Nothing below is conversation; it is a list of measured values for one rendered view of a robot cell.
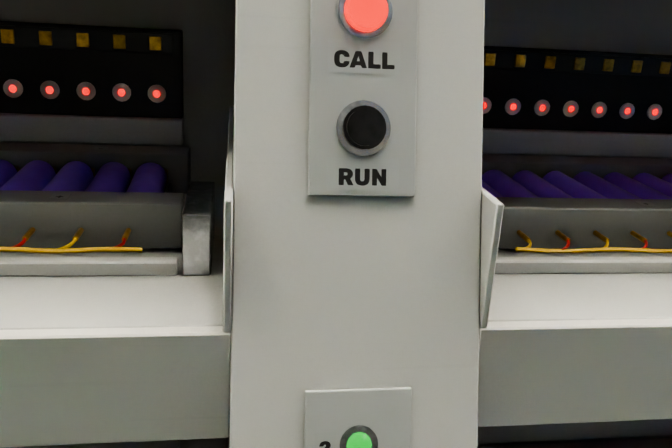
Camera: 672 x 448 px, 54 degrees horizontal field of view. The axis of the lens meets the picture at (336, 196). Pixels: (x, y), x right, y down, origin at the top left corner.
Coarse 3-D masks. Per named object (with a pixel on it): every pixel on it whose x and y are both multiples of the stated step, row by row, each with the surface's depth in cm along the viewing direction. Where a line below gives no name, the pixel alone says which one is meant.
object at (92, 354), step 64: (0, 128) 39; (64, 128) 39; (128, 128) 40; (192, 192) 30; (0, 256) 29; (64, 256) 29; (128, 256) 30; (192, 256) 28; (0, 320) 24; (64, 320) 24; (128, 320) 24; (192, 320) 24; (0, 384) 23; (64, 384) 23; (128, 384) 24; (192, 384) 24
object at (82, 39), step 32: (0, 32) 37; (32, 32) 38; (64, 32) 38; (96, 32) 38; (128, 32) 38; (160, 32) 39; (0, 64) 38; (32, 64) 38; (64, 64) 39; (96, 64) 39; (128, 64) 39; (160, 64) 39; (0, 96) 39; (32, 96) 39; (64, 96) 39; (96, 96) 39
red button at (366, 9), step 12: (348, 0) 24; (360, 0) 24; (372, 0) 24; (384, 0) 24; (348, 12) 24; (360, 12) 24; (372, 12) 24; (384, 12) 24; (360, 24) 24; (372, 24) 24
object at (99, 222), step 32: (0, 192) 30; (32, 192) 30; (64, 192) 30; (96, 192) 31; (128, 192) 31; (0, 224) 29; (32, 224) 29; (64, 224) 29; (96, 224) 29; (128, 224) 30; (160, 224) 30
